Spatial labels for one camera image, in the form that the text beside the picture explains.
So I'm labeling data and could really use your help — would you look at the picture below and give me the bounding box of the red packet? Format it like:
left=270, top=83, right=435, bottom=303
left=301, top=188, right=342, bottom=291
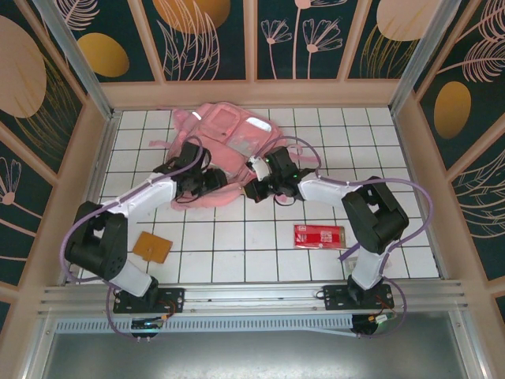
left=293, top=223, right=347, bottom=250

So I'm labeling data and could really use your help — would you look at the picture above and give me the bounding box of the pink backpack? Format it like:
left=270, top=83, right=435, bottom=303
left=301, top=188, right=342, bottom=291
left=148, top=101, right=312, bottom=212

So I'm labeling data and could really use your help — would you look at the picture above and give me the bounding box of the brown leather wallet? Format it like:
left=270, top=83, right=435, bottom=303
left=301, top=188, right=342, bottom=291
left=132, top=231, right=174, bottom=265

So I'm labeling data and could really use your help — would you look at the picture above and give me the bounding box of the small controller board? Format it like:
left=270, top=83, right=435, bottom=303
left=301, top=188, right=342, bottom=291
left=129, top=317, right=165, bottom=331
left=353, top=313, right=398, bottom=337

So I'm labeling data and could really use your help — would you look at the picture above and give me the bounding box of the grey metal sheet panel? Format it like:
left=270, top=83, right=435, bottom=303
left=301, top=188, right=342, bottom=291
left=39, top=331, right=474, bottom=379

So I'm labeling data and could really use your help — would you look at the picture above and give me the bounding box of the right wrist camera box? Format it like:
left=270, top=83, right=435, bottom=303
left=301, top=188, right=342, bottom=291
left=247, top=156, right=270, bottom=182

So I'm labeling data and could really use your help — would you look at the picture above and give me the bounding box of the aluminium mounting rail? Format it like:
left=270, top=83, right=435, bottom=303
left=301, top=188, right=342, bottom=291
left=37, top=279, right=470, bottom=317

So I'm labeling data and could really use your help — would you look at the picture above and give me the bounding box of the aluminium side rail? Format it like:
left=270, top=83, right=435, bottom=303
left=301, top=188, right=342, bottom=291
left=61, top=111, right=122, bottom=286

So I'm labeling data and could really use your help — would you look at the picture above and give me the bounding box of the grey slotted cable duct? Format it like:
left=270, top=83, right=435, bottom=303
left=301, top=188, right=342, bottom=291
left=54, top=314, right=356, bottom=337

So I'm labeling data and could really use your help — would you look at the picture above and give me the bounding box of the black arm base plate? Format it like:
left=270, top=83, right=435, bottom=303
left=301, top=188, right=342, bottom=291
left=322, top=283, right=395, bottom=311
left=113, top=287, right=186, bottom=315

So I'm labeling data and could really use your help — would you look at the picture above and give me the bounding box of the purple cable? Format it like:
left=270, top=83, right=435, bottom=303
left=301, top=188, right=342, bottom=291
left=62, top=136, right=212, bottom=341
left=262, top=136, right=433, bottom=340

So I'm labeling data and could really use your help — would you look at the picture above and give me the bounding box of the aluminium frame post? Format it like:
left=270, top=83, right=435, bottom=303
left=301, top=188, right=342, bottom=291
left=32, top=0, right=122, bottom=119
left=387, top=0, right=455, bottom=114

